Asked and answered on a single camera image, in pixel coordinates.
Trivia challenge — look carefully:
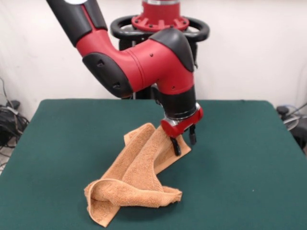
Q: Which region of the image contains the dark green table cloth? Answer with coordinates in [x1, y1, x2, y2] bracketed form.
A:
[0, 99, 307, 230]

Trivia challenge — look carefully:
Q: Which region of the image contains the orange terry towel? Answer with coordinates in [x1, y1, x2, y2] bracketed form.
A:
[83, 123, 192, 228]

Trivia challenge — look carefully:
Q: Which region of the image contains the black cable bundle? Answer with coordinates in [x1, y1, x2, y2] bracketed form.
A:
[0, 76, 31, 168]

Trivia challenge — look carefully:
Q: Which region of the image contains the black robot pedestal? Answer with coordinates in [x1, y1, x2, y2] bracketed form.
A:
[110, 15, 211, 100]

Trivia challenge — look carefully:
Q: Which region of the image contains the blue cable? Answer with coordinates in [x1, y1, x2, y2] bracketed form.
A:
[282, 103, 307, 118]

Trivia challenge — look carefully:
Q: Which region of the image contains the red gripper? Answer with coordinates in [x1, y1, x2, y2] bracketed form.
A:
[160, 106, 204, 156]

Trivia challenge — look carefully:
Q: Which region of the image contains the black bulky object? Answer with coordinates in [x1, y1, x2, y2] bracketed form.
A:
[291, 126, 307, 154]

